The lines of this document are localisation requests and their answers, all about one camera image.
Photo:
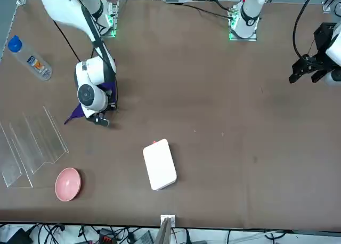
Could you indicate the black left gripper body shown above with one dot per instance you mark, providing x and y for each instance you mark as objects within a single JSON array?
[{"x": 322, "y": 39}]

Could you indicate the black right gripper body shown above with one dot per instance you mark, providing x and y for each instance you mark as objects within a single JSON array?
[{"x": 112, "y": 98}]

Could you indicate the purple towel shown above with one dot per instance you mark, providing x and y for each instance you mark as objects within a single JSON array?
[{"x": 76, "y": 114}]

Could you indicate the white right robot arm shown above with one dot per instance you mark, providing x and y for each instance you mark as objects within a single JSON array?
[{"x": 64, "y": 7}]

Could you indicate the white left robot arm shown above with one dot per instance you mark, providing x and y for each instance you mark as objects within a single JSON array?
[{"x": 250, "y": 12}]

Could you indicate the clear acrylic storage rack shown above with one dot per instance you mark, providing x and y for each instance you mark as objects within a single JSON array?
[{"x": 40, "y": 142}]

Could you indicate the white drawer box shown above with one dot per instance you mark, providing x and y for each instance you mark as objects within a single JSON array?
[{"x": 160, "y": 165}]

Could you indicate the clear bottle blue cap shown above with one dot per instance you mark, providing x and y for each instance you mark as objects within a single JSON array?
[{"x": 32, "y": 61}]

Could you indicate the pink bowl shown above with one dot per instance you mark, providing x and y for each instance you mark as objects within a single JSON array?
[{"x": 68, "y": 184}]

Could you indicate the black orange device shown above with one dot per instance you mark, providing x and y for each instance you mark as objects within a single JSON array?
[{"x": 108, "y": 238}]

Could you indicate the black box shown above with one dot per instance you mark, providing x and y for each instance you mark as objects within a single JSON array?
[{"x": 18, "y": 237}]

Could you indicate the aluminium corner bracket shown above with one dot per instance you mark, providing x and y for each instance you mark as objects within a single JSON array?
[
  {"x": 326, "y": 6},
  {"x": 21, "y": 1}
]

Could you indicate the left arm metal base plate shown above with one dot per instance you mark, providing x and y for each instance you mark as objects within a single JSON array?
[{"x": 242, "y": 39}]

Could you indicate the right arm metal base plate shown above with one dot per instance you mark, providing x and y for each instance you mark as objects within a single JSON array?
[{"x": 115, "y": 15}]

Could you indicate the white table edge bracket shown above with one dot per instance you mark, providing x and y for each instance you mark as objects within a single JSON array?
[{"x": 173, "y": 218}]

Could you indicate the grey camera post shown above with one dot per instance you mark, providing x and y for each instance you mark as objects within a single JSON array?
[{"x": 163, "y": 233}]

